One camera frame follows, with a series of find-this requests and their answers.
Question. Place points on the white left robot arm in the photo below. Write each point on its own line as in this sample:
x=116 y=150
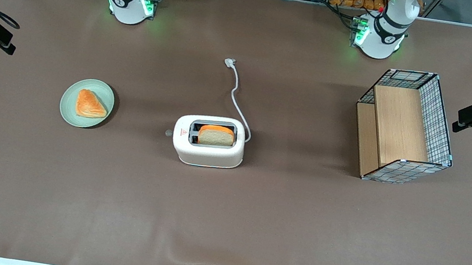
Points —
x=378 y=44

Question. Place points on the grey toaster lever knob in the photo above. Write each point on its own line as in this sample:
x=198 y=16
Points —
x=168 y=131

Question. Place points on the white two-slot toaster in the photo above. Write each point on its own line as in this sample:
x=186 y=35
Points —
x=209 y=155

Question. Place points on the pale green round plate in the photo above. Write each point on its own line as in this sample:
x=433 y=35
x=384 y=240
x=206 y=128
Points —
x=69 y=105

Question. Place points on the orange triangular pastry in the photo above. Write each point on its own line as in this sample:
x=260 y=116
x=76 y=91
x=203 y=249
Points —
x=89 y=105

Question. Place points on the bread slice with orange crust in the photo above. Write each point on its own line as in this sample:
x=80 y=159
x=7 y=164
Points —
x=215 y=136

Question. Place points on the brown table mat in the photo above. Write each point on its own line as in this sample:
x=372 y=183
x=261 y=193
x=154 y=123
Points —
x=222 y=224

